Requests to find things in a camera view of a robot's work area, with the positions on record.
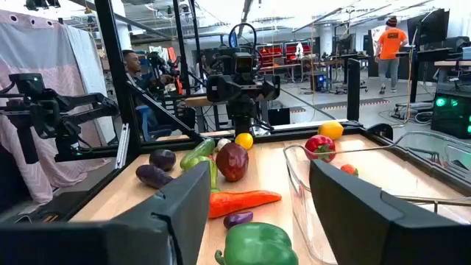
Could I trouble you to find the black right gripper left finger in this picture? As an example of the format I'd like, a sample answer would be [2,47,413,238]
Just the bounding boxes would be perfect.
[0,160,212,265]

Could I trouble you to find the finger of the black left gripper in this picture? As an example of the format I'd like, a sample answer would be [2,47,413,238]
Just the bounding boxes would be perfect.
[259,79,281,101]
[205,75,231,102]

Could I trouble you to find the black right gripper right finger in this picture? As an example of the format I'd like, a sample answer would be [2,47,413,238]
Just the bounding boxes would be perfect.
[308,159,471,265]

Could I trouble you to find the yellow lemon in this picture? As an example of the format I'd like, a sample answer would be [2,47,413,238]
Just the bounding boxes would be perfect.
[234,132,255,151]

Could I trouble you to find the long purple eggplant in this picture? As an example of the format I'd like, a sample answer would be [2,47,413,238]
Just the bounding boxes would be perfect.
[135,163,174,190]

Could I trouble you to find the small red tomato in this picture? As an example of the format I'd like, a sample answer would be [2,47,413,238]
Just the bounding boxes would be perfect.
[340,163,359,177]

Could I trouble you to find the green cucumber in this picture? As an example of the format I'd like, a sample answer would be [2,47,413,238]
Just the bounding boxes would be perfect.
[179,138,216,170]

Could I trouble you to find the orange-yellow citrus fruit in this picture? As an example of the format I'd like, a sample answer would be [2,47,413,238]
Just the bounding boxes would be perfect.
[317,120,345,141]

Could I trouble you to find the dark red apple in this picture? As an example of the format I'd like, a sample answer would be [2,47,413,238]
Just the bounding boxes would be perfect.
[215,142,249,183]

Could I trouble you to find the red pepper with green stem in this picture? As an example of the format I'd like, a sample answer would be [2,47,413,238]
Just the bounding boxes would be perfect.
[304,134,337,163]

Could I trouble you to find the round purple eggplant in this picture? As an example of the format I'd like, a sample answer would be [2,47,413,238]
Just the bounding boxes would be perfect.
[149,148,177,172]

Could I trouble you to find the light green long pepper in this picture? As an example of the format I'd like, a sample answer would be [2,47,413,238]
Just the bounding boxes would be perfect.
[185,155,219,193]

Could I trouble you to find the small purple eggplant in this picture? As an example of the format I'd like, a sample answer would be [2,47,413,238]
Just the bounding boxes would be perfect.
[223,211,255,230]

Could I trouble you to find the orange carrot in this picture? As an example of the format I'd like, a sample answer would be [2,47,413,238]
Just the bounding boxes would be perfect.
[208,189,283,219]

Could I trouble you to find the green bell pepper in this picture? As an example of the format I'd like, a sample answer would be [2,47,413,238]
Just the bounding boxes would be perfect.
[214,222,300,265]

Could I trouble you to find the red storage shelves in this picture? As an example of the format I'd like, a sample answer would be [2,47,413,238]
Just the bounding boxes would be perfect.
[257,42,314,67]

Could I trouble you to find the clear plastic bin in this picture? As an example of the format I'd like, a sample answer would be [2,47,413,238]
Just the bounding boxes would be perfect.
[282,130,471,265]

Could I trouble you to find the seated person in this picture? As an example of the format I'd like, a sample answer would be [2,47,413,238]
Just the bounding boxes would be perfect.
[121,49,176,130]

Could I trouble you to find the standing person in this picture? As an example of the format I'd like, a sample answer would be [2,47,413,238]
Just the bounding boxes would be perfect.
[374,16,408,95]

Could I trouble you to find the computer tower with green lights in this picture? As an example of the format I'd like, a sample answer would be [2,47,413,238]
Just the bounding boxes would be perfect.
[430,91,471,140]

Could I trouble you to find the black monitor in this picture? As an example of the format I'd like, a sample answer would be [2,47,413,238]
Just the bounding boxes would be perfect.
[406,7,450,47]

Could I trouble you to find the white fabric curtain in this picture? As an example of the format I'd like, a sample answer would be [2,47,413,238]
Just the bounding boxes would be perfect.
[0,9,117,205]

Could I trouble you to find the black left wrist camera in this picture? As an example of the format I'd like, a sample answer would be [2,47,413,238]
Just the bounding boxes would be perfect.
[234,52,255,74]

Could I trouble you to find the short black frame post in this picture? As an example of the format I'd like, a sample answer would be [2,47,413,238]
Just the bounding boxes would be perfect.
[346,57,361,122]

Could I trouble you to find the silver aluminium bracket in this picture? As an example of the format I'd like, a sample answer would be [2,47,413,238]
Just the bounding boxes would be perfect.
[116,123,130,169]

